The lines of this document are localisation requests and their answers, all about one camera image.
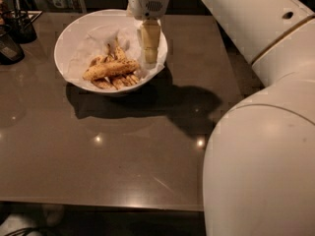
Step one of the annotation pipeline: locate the black kitchen scale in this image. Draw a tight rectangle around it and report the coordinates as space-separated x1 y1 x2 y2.
0 25 25 65

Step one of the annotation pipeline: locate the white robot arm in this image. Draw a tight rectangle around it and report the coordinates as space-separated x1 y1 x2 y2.
201 0 315 236

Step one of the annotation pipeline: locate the white bowl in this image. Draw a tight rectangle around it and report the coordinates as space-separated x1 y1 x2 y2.
54 10 168 96

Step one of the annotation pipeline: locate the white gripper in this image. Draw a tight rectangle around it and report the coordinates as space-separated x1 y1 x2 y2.
128 0 169 64

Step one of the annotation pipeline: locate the spotted banana bunch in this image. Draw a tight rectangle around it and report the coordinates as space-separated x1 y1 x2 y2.
87 39 140 90

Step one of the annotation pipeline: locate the black wire utensil holder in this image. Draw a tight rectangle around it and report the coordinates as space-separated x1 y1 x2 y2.
2 0 37 44

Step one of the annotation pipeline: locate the white paper liner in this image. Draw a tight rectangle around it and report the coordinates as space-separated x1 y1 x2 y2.
64 16 167 95

